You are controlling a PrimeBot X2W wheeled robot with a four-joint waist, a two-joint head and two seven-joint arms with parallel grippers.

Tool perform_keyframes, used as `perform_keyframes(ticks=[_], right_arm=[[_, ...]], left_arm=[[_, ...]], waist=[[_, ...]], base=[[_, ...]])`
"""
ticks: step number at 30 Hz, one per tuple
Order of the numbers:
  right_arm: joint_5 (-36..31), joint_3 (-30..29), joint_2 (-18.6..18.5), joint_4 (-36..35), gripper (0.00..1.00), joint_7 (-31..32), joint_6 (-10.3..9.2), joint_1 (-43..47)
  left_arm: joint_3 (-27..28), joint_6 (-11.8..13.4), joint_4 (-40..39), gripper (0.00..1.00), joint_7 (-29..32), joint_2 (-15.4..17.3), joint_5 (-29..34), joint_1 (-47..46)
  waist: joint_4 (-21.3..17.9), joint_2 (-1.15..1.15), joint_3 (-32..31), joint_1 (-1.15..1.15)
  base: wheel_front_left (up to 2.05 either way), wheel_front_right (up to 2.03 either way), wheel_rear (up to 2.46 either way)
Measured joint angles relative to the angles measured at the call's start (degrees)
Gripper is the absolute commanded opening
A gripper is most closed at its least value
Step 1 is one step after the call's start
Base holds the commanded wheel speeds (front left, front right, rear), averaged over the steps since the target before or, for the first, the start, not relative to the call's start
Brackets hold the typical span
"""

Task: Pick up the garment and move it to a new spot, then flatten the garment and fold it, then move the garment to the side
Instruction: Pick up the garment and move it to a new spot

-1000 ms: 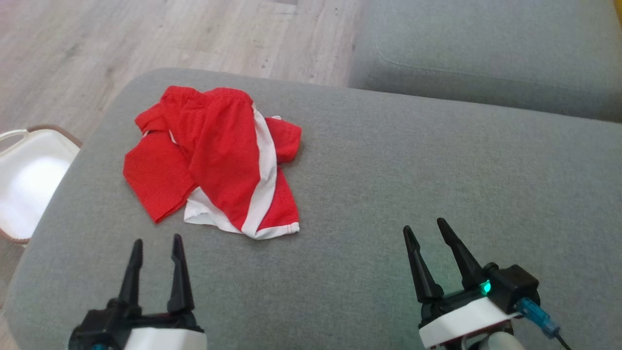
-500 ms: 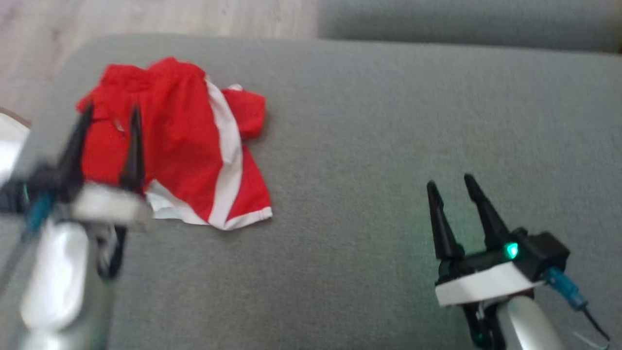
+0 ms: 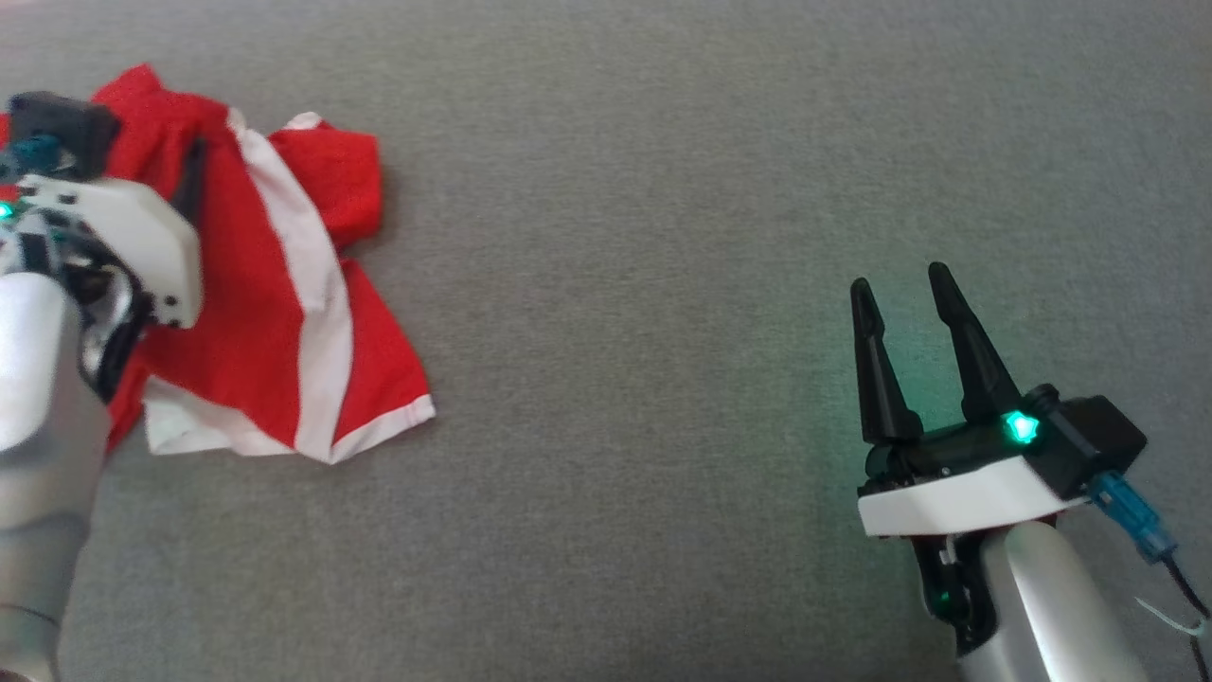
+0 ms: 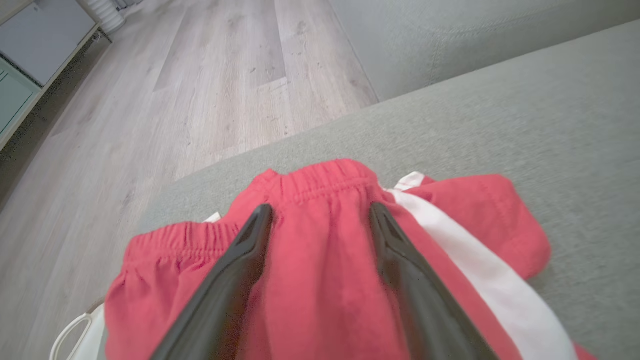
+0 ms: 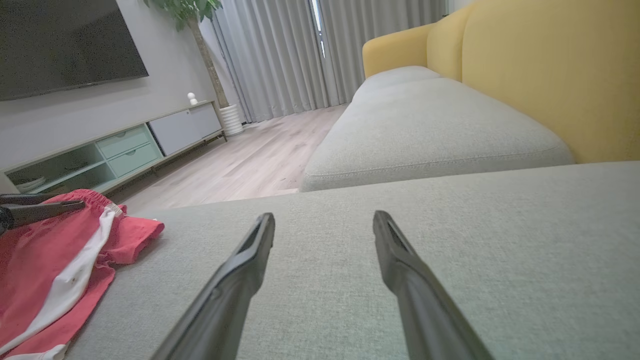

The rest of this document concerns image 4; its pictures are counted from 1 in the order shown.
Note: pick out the grey fabric sofa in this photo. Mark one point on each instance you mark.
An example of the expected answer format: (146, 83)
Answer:
(500, 125)

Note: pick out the grey and white cabinet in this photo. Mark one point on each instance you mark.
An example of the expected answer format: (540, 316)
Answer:
(40, 35)

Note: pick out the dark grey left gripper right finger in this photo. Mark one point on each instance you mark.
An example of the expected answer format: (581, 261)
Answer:
(420, 310)

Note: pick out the white ribbed round object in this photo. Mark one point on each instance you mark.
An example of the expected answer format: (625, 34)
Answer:
(107, 15)

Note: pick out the red shorts with white stripe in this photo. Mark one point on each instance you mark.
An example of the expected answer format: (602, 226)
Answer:
(320, 280)

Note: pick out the grey fabric sofa backrest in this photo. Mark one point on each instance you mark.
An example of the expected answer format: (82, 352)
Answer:
(450, 40)

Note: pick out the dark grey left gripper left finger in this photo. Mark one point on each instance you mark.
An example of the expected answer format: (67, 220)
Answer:
(220, 300)

